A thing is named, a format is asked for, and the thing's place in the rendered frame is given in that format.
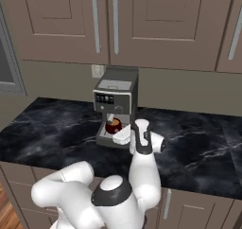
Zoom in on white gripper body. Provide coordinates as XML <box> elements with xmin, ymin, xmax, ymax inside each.
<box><xmin>112</xmin><ymin>123</ymin><xmax>134</xmax><ymax>146</ymax></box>

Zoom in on red coffee mug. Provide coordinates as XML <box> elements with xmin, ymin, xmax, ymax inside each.
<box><xmin>105</xmin><ymin>117</ymin><xmax>123</xmax><ymax>135</ymax></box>

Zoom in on grey coffee machine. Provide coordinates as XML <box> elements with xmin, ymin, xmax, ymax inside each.
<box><xmin>92</xmin><ymin>65</ymin><xmax>140</xmax><ymax>150</ymax></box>

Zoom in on brown base cupboard door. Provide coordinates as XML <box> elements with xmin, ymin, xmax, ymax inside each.
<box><xmin>221</xmin><ymin>199</ymin><xmax>242</xmax><ymax>229</ymax></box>
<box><xmin>157</xmin><ymin>188</ymin><xmax>235</xmax><ymax>229</ymax></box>

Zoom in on white wall socket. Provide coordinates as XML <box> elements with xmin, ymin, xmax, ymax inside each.
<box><xmin>91</xmin><ymin>64</ymin><xmax>105</xmax><ymax>79</ymax></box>

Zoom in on silver base cupboard handle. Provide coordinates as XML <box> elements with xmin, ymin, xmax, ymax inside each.
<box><xmin>163</xmin><ymin>188</ymin><xmax>173</xmax><ymax>220</ymax></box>

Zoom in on brown wall cupboard door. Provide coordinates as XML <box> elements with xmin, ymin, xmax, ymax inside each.
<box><xmin>2</xmin><ymin>0</ymin><xmax>111</xmax><ymax>65</ymax></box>
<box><xmin>216</xmin><ymin>0</ymin><xmax>242</xmax><ymax>75</ymax></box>
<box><xmin>106</xmin><ymin>0</ymin><xmax>236</xmax><ymax>72</ymax></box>

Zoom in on grey window frame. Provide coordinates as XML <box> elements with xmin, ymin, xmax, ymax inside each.
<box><xmin>0</xmin><ymin>5</ymin><xmax>27</xmax><ymax>97</ymax></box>

